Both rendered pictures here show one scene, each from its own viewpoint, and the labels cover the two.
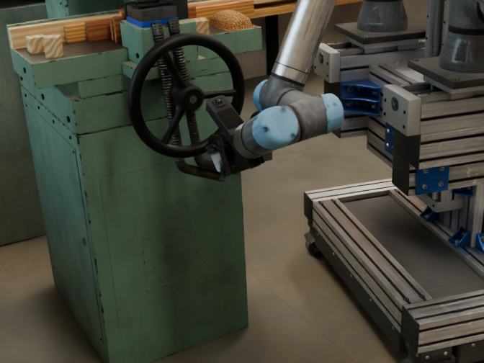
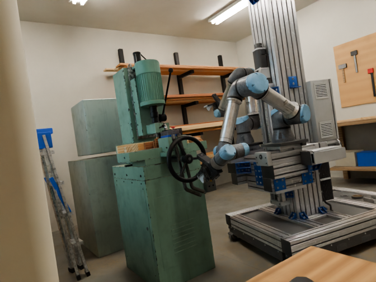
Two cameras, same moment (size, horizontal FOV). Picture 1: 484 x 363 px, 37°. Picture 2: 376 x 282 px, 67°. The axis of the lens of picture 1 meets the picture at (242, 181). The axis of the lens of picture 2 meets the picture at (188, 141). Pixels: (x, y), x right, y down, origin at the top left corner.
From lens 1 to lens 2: 0.47 m
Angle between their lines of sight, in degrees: 24
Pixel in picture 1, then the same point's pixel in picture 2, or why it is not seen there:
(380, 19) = (244, 139)
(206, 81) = not seen: hidden behind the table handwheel
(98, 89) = (151, 162)
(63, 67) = (140, 154)
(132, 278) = (167, 243)
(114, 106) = (158, 169)
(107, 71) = (155, 155)
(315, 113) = (240, 147)
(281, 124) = (230, 149)
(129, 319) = (167, 263)
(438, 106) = (277, 154)
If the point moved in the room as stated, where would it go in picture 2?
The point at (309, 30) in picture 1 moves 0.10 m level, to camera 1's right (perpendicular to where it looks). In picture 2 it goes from (230, 125) to (247, 122)
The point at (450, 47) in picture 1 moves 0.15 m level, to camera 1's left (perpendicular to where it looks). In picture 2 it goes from (275, 135) to (254, 138)
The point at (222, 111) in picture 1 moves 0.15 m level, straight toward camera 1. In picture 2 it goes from (203, 156) to (208, 158)
